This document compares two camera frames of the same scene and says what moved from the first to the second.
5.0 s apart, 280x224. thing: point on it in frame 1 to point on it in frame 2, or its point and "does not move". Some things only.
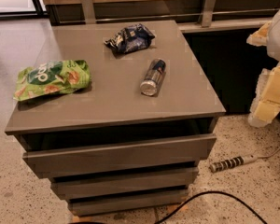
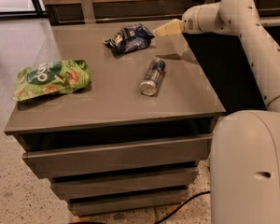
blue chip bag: [132, 38] does not move
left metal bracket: [88, 7] does not move
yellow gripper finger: [259, 36] to [196, 19]
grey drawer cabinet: [131, 142] does not move
